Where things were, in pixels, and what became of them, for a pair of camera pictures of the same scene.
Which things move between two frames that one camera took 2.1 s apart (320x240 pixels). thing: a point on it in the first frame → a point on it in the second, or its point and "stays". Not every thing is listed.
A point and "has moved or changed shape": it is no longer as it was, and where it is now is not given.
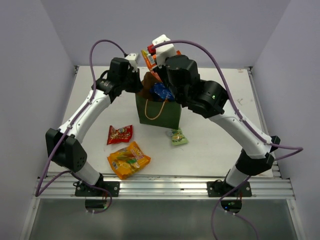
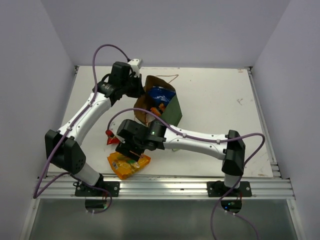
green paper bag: (153, 112) has moved or changed shape
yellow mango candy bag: (128, 160) stays
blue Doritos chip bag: (159, 89) has moved or changed shape
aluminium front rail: (273, 187) stays
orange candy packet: (151, 62) → (161, 109)
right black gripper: (160, 69) → (124, 147)
